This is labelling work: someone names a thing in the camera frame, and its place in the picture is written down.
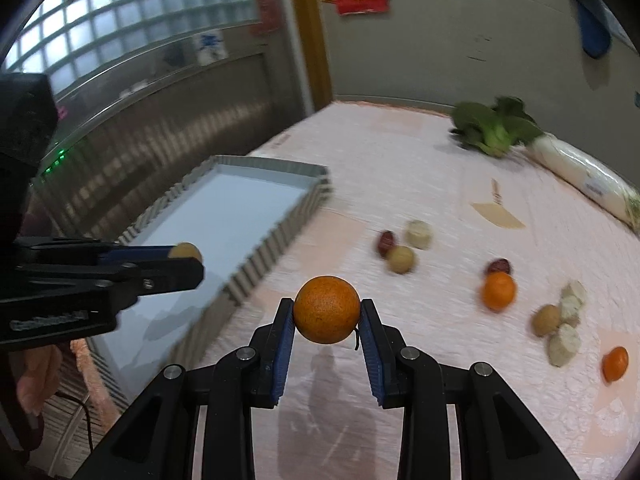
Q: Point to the small orange mandarin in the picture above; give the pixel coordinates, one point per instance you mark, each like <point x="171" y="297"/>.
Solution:
<point x="498" y="291"/>
<point x="615" y="364"/>

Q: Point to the pale chunk upper right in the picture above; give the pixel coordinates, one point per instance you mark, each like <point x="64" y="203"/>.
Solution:
<point x="576" y="290"/>

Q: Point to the grey fluted rectangular tray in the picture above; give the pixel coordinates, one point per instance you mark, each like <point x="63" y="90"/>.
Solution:
<point x="242" y="213"/>

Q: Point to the pink white lace tablecloth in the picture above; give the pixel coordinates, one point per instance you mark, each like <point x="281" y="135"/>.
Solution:
<point x="391" y="166"/>

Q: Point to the green bok choy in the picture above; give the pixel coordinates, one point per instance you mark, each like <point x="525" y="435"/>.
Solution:
<point x="493" y="130"/>

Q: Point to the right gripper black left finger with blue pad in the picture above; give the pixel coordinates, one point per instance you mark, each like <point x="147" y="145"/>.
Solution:
<point x="250" y="377"/>

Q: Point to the tan longan fruit right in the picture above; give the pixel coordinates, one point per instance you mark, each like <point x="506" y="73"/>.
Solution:
<point x="545" y="320"/>

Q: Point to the red jujube date left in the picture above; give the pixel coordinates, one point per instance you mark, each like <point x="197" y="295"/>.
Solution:
<point x="386" y="242"/>

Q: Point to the blue object on wall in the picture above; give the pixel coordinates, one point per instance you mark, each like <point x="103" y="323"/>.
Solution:
<point x="596" y="37"/>

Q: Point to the red jujube date right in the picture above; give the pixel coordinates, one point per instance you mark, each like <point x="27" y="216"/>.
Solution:
<point x="500" y="265"/>

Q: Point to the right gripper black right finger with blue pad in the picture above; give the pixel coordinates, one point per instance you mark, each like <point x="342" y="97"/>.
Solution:
<point x="405" y="377"/>

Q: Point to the orange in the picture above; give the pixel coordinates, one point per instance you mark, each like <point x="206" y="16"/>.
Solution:
<point x="326" y="309"/>

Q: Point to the red jujube date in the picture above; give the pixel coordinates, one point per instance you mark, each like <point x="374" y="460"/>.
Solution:
<point x="386" y="242"/>
<point x="500" y="265"/>

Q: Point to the white daikon radish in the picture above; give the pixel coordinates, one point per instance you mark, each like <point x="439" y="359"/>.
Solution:
<point x="592" y="178"/>

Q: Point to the tan paper tag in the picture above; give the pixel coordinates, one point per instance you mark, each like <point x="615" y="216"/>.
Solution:
<point x="494" y="211"/>

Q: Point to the tan longan fruit centre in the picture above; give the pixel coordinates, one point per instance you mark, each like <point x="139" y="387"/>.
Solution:
<point x="401" y="259"/>

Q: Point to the person's hand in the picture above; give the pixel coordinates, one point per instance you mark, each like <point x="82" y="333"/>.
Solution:
<point x="40" y="379"/>

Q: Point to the small orange mandarin right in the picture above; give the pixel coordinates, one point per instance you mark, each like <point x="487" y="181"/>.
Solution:
<point x="615" y="364"/>

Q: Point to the glass block window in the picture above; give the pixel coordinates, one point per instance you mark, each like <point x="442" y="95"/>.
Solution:
<point x="70" y="41"/>

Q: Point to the small orange mandarin centre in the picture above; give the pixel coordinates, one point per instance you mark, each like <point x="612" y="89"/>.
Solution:
<point x="498" y="291"/>

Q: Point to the pale chunk lower right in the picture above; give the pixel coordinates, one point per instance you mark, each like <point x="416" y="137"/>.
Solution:
<point x="563" y="345"/>

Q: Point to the small tan longan fruit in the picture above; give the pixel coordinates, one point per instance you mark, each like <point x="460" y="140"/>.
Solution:
<point x="185" y="250"/>

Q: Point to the pale corn-like chunk centre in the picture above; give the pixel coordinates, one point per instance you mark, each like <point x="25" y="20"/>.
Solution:
<point x="419" y="234"/>

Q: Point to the pale chunk middle right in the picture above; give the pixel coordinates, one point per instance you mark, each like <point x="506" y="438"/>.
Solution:
<point x="570" y="307"/>

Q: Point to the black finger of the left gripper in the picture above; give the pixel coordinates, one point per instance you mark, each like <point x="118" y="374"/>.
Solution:
<point x="54" y="270"/>

